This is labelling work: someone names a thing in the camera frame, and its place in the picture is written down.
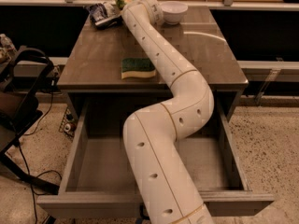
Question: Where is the grey cabinet with counter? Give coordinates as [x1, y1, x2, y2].
[56, 5, 249, 123]

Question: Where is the white bowl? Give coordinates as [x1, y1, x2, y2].
[160, 1, 188, 24]

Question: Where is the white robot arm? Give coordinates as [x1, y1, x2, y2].
[122, 0, 214, 224]

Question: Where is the black floor cable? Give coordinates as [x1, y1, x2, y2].
[13, 91, 64, 224]

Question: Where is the green yellow sponge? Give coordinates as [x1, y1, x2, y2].
[121, 58, 156, 79]

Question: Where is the open grey drawer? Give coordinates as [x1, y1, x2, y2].
[38, 94, 274, 218]

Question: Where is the wire basket with bottles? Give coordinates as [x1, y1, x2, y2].
[59, 108, 77, 138]

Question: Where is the black chair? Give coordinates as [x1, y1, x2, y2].
[0, 46, 59, 194]

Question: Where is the clear plastic bottle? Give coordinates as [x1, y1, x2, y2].
[0, 34, 17, 58]

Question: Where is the black drawer handle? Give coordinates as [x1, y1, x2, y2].
[139, 204, 150, 220]

